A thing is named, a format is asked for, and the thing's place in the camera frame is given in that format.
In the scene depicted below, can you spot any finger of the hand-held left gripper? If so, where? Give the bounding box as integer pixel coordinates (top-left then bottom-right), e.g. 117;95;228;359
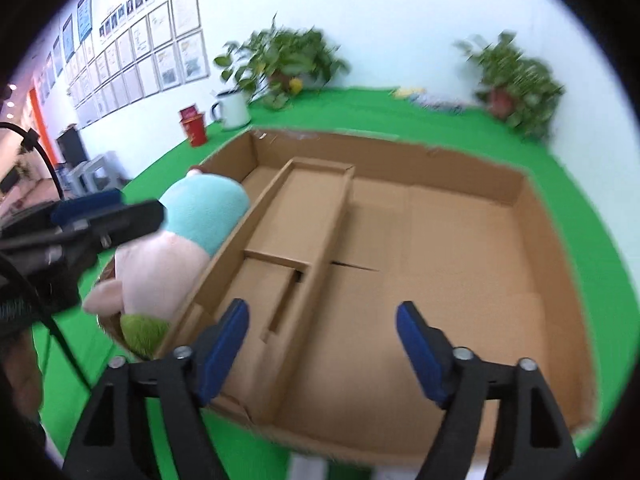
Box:
60;200;167;258
50;188;127;228

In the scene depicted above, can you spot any pink and teal plush toy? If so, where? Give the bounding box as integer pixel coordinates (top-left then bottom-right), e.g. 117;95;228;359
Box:
82;169;252;361

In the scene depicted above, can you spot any potted plant in red pot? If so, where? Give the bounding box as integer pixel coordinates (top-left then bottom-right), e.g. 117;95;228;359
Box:
452;31;566;143

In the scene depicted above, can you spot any black cable with velcro wrap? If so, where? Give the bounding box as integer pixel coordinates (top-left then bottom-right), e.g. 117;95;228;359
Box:
0;122;93;391

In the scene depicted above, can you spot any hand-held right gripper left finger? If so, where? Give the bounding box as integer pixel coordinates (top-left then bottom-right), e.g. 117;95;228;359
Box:
62;298;250;480

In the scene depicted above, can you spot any grey plastic stool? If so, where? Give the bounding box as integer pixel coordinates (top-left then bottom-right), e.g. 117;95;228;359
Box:
87;154;123;191
66;162;93;193

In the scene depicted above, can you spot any large bushy potted plant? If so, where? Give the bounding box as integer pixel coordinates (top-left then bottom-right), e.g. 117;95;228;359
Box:
214;15;351;110

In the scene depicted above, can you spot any orange door frame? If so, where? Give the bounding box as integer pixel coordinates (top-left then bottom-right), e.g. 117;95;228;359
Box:
27;87;51;161

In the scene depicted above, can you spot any black cabinet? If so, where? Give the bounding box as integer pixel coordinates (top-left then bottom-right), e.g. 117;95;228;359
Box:
55;125;88;166

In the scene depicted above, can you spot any patterned tissue packet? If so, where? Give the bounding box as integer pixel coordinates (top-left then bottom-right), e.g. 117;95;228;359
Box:
415;92;476;113

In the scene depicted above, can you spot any group of framed wall documents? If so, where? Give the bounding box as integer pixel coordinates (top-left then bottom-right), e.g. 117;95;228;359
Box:
65;0;210;126

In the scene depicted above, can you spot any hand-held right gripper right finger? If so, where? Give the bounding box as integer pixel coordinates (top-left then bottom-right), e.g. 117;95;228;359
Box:
396;301;581;480

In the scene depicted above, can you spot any white enamel mug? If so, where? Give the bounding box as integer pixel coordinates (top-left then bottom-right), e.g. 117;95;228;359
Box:
210;90;252;131

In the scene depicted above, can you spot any red cup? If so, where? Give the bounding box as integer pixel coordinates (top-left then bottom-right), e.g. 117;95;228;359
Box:
179;112;208;147

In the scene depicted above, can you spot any large cardboard box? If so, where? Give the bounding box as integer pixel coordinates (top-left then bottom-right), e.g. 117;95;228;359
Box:
97;129;598;466

